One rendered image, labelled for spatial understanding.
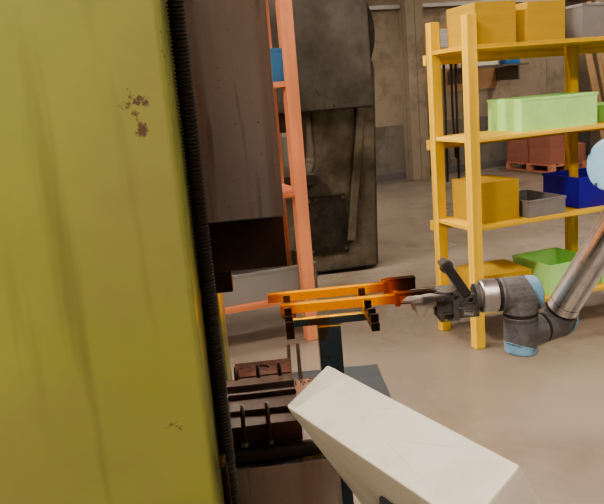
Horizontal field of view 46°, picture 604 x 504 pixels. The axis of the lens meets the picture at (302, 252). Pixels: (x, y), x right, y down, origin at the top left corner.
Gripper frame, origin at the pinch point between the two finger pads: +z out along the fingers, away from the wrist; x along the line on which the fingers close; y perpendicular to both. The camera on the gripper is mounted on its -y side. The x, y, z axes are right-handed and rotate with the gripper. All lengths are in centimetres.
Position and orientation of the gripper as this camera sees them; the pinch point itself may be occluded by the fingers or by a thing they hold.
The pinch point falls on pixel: (404, 295)
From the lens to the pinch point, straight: 193.3
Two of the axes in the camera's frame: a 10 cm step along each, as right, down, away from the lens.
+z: -9.9, 0.9, -0.4
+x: -0.6, -2.1, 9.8
